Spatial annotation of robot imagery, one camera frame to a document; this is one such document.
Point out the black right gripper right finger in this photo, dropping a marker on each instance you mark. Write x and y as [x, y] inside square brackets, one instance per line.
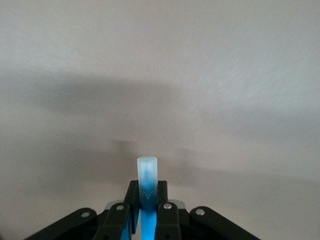
[172, 225]

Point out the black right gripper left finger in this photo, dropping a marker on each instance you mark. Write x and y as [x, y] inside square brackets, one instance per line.
[110, 225]

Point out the blue marker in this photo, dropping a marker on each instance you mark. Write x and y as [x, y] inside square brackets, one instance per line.
[147, 175]

